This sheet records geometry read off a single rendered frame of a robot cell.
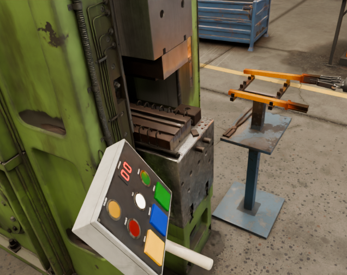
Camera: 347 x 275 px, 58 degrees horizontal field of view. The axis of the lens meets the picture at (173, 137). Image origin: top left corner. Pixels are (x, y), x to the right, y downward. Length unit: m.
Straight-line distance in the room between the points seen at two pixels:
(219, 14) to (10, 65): 4.21
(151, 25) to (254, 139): 0.99
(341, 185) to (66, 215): 2.01
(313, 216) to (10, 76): 2.04
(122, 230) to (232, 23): 4.56
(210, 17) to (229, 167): 3.09
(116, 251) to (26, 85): 0.78
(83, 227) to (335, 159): 2.49
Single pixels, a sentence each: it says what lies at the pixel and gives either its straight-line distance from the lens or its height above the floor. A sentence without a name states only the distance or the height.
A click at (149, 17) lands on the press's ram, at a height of 1.51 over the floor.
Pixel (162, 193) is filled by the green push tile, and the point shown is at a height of 1.02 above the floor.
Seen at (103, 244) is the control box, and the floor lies 1.11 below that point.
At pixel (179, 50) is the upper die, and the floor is 1.34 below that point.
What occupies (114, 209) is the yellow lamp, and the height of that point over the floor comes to 1.16.
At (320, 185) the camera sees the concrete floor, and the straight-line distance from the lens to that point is 2.72.
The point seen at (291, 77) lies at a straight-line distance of 1.88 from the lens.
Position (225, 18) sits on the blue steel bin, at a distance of 5.21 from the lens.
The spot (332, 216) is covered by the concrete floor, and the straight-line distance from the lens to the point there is 2.51.
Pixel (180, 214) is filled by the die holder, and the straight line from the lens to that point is 1.60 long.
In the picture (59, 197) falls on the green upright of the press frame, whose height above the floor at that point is 0.66.
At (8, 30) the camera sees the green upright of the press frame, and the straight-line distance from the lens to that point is 1.31.
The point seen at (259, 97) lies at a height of 0.98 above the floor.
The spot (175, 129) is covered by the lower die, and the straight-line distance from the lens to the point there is 1.43.
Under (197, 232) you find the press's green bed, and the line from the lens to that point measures 2.06.
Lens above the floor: 1.78
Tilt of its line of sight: 35 degrees down
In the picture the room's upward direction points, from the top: 5 degrees counter-clockwise
